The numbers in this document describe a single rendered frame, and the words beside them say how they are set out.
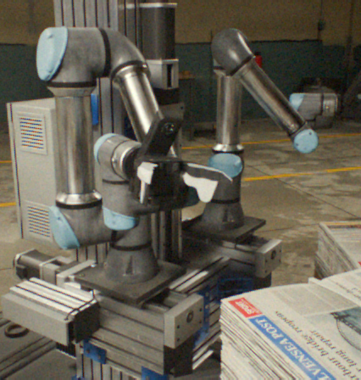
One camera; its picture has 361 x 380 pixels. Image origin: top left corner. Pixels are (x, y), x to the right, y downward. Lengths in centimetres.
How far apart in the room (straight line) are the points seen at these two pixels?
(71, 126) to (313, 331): 74
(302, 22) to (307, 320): 839
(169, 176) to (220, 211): 90
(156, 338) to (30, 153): 75
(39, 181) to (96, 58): 64
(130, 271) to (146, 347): 21
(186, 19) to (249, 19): 104
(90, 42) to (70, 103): 14
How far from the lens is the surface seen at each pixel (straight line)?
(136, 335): 149
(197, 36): 829
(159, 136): 93
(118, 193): 108
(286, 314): 87
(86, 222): 134
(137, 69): 129
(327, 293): 96
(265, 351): 81
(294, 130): 177
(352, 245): 174
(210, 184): 91
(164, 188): 92
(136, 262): 143
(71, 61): 127
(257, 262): 179
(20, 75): 770
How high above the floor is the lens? 145
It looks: 16 degrees down
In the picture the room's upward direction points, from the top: straight up
